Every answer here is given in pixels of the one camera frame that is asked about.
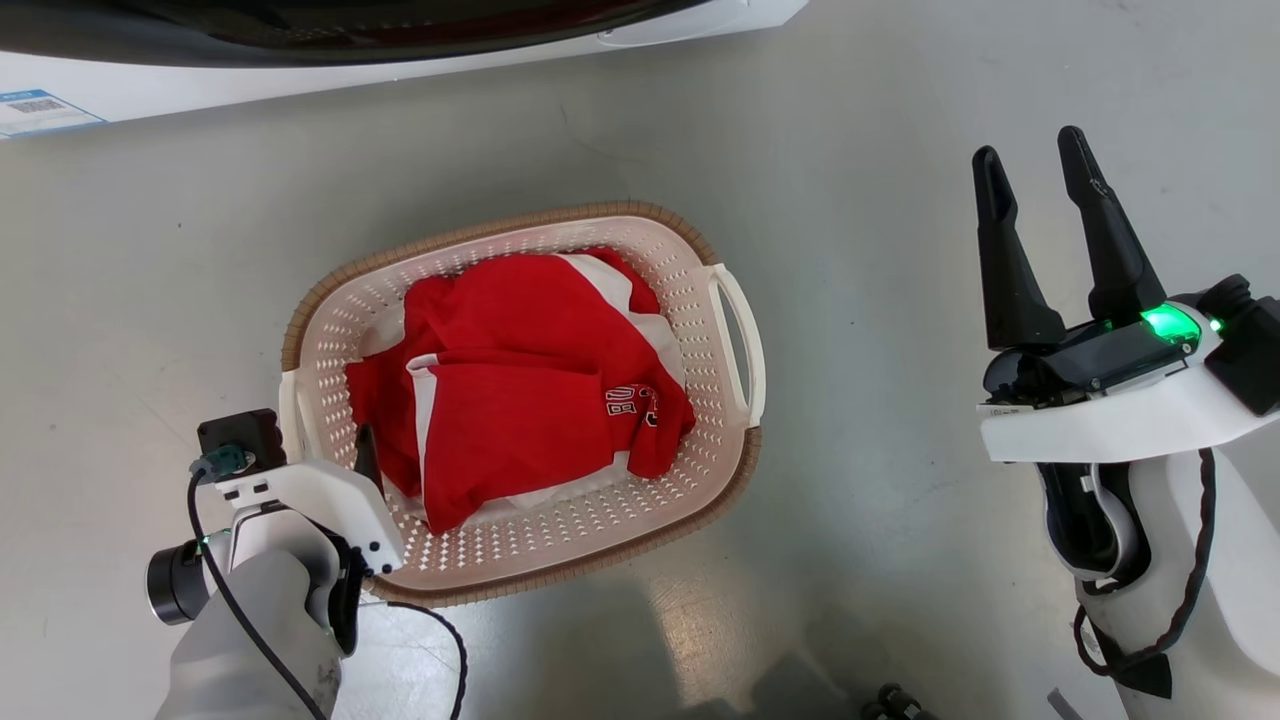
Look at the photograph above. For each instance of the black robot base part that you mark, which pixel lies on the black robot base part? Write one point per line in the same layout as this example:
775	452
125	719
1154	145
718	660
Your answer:
895	703

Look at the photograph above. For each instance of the blue and white label sticker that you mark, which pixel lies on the blue and white label sticker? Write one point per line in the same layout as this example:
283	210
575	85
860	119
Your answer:
40	110

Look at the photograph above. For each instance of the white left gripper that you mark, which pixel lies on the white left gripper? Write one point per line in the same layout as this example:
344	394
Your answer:
320	500

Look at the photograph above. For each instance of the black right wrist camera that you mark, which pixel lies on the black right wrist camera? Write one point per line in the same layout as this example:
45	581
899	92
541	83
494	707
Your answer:
1250	340

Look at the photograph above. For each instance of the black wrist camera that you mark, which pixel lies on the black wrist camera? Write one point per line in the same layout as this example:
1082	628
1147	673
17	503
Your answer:
240	432
1250	340

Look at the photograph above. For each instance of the white washing machine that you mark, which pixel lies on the white washing machine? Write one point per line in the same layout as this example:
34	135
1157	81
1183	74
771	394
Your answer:
300	85

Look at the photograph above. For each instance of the red and white jersey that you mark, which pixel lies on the red and white jersey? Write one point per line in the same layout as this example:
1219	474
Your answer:
520	400

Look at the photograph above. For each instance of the dark washing machine door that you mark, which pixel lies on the dark washing machine door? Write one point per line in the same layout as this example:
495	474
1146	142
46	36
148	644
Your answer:
300	25

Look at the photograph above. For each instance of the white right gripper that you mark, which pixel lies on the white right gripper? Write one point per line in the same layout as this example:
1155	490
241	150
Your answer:
1100	400

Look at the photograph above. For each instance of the grey and white left arm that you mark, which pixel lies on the grey and white left arm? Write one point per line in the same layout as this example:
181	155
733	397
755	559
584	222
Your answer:
250	620

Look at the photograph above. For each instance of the white and brown laundry basket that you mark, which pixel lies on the white and brown laundry basket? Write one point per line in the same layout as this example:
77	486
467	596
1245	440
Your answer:
690	300

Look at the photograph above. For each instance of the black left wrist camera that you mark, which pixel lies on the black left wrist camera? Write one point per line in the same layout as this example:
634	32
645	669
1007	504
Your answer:
240	432

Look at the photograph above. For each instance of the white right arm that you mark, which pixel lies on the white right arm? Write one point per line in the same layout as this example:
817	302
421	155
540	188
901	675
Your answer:
1230	560

